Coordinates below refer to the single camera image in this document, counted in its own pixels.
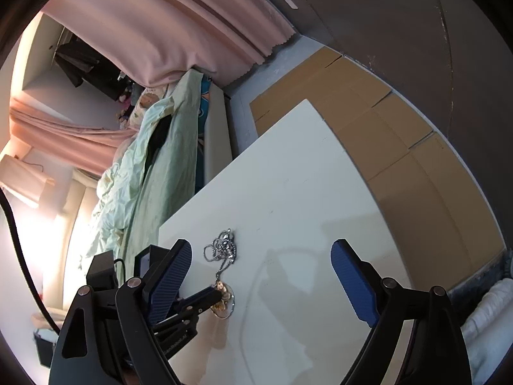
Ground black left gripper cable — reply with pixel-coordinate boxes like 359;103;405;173
0;188;62;334

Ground white fleece cloth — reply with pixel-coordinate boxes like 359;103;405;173
460;278;513;385

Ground white table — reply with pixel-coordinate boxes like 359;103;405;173
158;99;418;385

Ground bear print pillow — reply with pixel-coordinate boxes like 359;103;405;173
127;89;166;130

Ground flat brown cardboard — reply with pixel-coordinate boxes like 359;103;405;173
249;46;506;290

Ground hanging dark clothes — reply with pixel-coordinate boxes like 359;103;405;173
53;39;134;102

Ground small dark basket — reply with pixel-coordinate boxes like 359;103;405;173
33;328;62;368

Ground black box white inside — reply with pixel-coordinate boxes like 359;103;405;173
134;243;178;280

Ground light green duvet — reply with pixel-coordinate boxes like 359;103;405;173
77;69;204;274

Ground dark cloth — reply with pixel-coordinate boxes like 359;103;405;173
145;117;172;158

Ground narrow pink curtain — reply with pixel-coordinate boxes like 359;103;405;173
8;96;139;178

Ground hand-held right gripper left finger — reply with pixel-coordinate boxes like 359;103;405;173
48;239;194;385

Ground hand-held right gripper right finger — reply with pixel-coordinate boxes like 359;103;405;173
331;239;474;385

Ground silver chain necklace with pendant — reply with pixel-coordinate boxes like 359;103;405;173
203;228;237;320

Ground pile of stuffed toys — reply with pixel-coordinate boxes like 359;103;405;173
116;83;139;124

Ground wide pink curtain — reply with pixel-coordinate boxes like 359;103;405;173
40;0;300;90

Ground bed with green sheet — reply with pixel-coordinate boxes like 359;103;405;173
78;69;234;274

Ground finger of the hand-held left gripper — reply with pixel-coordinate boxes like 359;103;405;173
169;300;222;326
175;286;224;310

